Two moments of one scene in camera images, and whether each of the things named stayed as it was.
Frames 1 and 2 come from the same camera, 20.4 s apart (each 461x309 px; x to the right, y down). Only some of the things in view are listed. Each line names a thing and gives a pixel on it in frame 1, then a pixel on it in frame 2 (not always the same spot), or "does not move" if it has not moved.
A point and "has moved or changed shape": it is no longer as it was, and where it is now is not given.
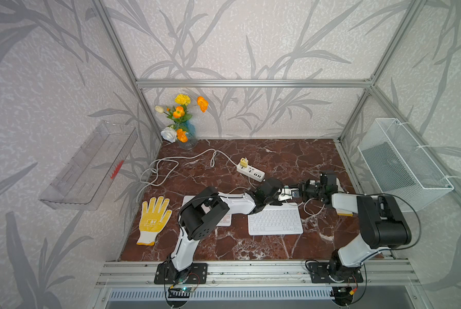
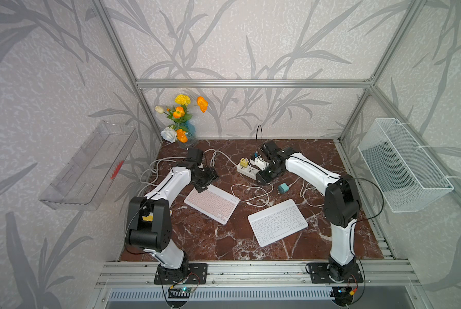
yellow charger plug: [244, 161] does not move
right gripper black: [308, 182] → [261, 179]
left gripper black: [277, 203] → [212, 176]
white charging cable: [304, 206] has moved or changed shape
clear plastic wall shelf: [85, 176] does not move
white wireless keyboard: [276, 220] has moved or changed shape
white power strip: [252, 172] does not move
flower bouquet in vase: [181, 131] does not move
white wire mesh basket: [399, 168] does not move
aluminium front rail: [257, 274] does not move
